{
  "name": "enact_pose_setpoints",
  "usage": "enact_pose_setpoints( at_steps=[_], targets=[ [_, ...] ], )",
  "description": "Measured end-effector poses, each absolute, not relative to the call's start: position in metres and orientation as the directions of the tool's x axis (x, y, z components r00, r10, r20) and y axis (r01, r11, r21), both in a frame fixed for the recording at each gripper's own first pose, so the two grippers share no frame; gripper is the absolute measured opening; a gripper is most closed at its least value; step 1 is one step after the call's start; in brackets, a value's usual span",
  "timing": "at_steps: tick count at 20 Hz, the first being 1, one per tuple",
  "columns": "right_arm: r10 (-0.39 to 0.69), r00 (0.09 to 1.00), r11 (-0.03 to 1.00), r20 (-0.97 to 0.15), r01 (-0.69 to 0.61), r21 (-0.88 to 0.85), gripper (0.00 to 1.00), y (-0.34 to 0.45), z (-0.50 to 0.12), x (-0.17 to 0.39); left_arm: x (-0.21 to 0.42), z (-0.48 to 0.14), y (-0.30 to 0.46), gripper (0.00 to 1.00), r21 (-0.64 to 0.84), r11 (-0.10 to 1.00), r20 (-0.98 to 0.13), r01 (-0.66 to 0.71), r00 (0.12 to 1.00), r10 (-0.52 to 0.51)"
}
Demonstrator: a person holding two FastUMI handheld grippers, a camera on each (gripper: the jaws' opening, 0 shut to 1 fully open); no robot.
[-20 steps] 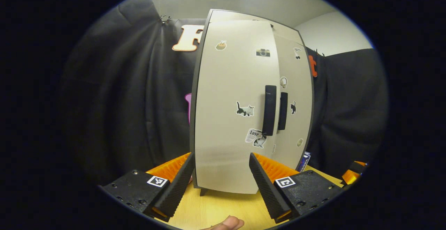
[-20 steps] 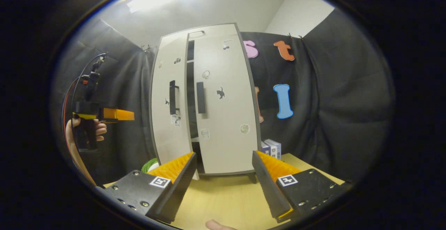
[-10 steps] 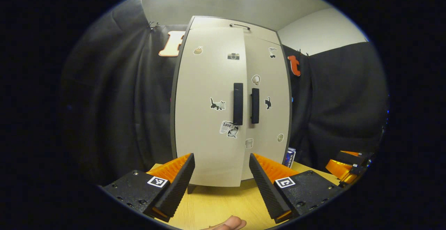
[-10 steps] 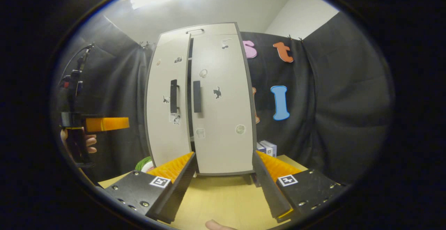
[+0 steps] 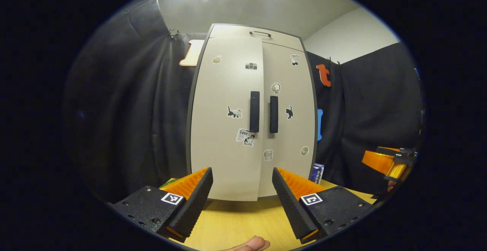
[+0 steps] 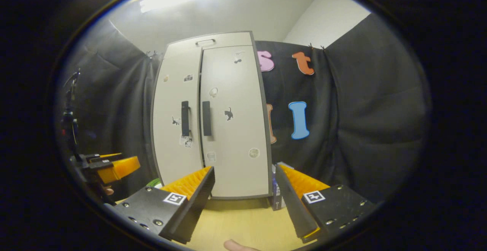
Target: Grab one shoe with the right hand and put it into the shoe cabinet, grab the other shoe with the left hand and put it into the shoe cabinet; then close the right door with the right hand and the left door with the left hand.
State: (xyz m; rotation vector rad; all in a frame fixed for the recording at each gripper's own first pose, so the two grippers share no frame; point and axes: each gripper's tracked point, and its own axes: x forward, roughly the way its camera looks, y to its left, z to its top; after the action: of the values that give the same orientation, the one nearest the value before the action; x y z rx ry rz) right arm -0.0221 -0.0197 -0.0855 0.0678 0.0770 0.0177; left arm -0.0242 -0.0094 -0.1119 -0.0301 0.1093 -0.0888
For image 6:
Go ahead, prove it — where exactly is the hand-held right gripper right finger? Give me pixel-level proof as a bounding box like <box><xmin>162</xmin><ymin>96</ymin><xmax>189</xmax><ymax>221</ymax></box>
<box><xmin>276</xmin><ymin>162</ymin><xmax>377</xmax><ymax>243</ymax></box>

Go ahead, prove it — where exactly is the white shoe cabinet door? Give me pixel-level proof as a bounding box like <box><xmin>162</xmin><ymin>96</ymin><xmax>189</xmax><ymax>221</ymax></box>
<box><xmin>152</xmin><ymin>46</ymin><xmax>204</xmax><ymax>186</ymax></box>
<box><xmin>199</xmin><ymin>45</ymin><xmax>272</xmax><ymax>199</ymax></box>

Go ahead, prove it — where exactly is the black backdrop cloth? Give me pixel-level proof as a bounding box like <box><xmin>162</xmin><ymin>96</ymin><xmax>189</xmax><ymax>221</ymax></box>
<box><xmin>67</xmin><ymin>13</ymin><xmax>432</xmax><ymax>204</ymax></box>

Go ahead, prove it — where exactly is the blue printed carton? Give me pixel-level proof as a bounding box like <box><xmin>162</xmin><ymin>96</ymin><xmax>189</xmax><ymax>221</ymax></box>
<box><xmin>271</xmin><ymin>164</ymin><xmax>285</xmax><ymax>210</ymax></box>

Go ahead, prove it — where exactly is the black door handle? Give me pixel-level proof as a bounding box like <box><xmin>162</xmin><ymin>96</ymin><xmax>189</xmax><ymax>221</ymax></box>
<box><xmin>181</xmin><ymin>101</ymin><xmax>191</xmax><ymax>137</ymax></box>
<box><xmin>202</xmin><ymin>101</ymin><xmax>212</xmax><ymax>137</ymax></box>

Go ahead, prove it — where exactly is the white shoe cabinet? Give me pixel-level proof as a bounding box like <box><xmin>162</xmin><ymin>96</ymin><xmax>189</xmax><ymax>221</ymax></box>
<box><xmin>151</xmin><ymin>31</ymin><xmax>273</xmax><ymax>200</ymax></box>

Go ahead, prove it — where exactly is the white cabinet drawer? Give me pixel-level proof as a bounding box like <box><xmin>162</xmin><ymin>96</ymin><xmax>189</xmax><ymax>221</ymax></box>
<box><xmin>164</xmin><ymin>32</ymin><xmax>255</xmax><ymax>52</ymax></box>

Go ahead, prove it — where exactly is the black tripod stand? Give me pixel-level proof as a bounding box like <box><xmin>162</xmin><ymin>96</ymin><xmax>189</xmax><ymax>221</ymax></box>
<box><xmin>62</xmin><ymin>68</ymin><xmax>81</xmax><ymax>158</ymax></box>

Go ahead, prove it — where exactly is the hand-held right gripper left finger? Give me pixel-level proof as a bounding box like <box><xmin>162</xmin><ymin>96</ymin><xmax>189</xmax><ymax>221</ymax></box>
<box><xmin>114</xmin><ymin>166</ymin><xmax>215</xmax><ymax>245</ymax></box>

